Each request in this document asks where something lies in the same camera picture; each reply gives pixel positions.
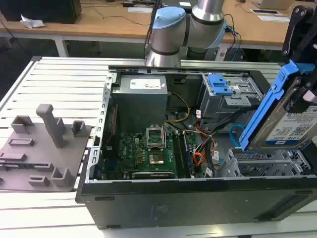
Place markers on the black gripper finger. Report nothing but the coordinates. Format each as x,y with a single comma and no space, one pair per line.
308,86
294,27

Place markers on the hard disk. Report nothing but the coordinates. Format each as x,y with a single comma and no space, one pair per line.
287,130

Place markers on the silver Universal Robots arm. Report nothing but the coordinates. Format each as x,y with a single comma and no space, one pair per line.
168,32

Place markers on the grey metal disk bay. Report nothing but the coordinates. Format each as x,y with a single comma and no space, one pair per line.
262,164

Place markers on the black RAM slot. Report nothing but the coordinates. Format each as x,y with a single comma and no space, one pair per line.
178,153

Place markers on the white paper sheet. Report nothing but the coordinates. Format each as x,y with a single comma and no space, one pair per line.
140,10
273,18

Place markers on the blue plastic drive latch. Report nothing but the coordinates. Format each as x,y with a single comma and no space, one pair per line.
219,84

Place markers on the grey optical drive cage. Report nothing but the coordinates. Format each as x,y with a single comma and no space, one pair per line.
218,106

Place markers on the black RAM stick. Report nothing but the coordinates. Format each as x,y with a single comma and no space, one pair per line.
188,156

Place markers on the grey power supply unit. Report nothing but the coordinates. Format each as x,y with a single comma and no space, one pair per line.
141,104

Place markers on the black graphics card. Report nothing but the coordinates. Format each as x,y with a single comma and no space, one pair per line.
153,174

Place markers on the black open PC case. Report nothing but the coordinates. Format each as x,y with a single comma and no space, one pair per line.
173,205

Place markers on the green motherboard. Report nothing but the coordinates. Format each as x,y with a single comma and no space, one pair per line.
133,153

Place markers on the wooden desk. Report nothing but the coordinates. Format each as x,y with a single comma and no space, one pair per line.
99,27

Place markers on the black box on desk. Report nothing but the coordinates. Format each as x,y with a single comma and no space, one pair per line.
42,11

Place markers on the crumpled white paper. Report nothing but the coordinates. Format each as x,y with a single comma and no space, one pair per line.
33,22

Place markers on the grey parts rack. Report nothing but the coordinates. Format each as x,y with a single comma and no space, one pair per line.
37,158

